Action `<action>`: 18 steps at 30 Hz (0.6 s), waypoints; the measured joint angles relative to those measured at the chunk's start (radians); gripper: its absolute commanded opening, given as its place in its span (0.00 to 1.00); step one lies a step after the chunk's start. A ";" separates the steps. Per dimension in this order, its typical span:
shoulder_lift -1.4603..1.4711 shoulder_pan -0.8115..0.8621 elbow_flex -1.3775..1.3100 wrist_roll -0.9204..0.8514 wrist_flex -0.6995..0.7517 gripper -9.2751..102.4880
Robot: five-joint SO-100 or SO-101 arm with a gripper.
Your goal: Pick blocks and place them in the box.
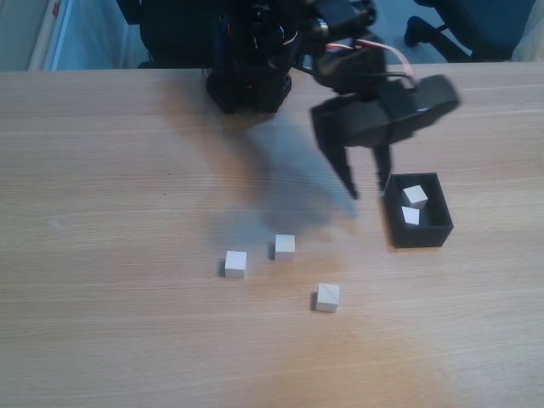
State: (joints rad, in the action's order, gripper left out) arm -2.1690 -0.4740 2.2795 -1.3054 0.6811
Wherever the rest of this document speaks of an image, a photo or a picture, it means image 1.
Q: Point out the black open plastic box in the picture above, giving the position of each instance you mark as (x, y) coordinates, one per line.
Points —
(418, 237)

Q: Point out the beige cloth object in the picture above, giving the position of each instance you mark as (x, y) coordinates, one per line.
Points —
(531, 47)

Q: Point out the black office chair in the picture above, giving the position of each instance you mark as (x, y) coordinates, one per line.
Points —
(170, 34)

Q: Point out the dark teal office chair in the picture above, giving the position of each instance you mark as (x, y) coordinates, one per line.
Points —
(476, 25)

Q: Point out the white wooden cube block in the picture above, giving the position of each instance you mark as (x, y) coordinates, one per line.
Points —
(327, 297)
(410, 215)
(285, 247)
(236, 263)
(415, 196)

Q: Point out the black oval gripper camera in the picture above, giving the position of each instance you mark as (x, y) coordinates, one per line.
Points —
(425, 106)

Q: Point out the white leaning board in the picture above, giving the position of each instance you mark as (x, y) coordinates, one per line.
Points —
(85, 38)

